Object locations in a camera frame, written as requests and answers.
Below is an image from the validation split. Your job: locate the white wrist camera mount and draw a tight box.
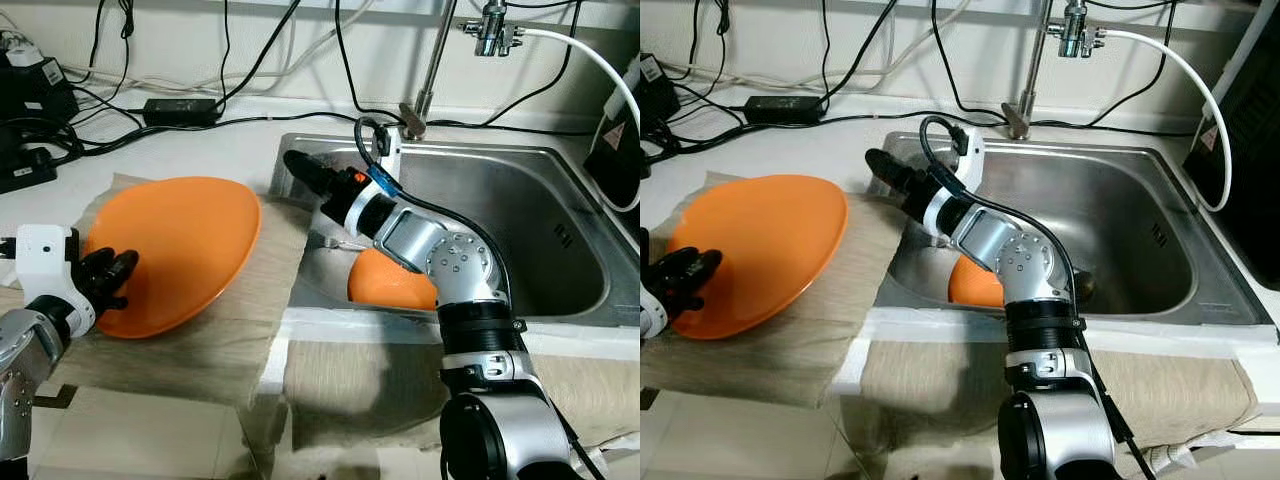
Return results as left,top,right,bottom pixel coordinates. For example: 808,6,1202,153
922,125,987,239
640,288,671,341
14,225,97,338
343,125,404,239

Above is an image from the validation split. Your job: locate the white corrugated tube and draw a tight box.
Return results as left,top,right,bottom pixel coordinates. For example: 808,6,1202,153
1140,432,1256,471
575,430,641,463

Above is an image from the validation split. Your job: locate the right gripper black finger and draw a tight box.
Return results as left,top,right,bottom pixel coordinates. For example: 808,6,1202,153
285,150,343,199
867,148,923,199

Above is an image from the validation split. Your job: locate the black countertop appliance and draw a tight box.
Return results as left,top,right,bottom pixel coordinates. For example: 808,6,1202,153
1183,0,1280,271
585,55,641,213

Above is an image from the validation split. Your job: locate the cream kitchen base cabinet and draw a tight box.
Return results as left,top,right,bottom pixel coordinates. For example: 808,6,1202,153
640,395,1280,480
30,395,641,480

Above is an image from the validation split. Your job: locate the black battery charger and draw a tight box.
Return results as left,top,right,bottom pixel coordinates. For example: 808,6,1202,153
0,45,81,129
640,55,691,151

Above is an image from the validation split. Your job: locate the orange plastic plate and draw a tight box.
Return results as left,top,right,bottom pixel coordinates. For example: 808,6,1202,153
665,172,850,341
83,177,264,340

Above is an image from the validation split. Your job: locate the stainless steel sink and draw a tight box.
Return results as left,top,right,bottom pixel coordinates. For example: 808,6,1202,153
270,133,641,323
868,132,1253,328

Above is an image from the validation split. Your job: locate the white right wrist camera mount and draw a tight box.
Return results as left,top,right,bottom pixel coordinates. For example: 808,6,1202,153
343,125,404,239
922,125,987,239

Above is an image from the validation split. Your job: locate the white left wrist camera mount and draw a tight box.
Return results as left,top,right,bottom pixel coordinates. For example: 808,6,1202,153
14,225,97,338
640,288,671,341

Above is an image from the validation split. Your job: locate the black power strip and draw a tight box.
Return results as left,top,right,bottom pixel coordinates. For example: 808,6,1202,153
0,150,58,195

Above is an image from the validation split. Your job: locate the black power adapter brick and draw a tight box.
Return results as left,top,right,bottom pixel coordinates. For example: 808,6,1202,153
143,98,222,127
745,95,827,124

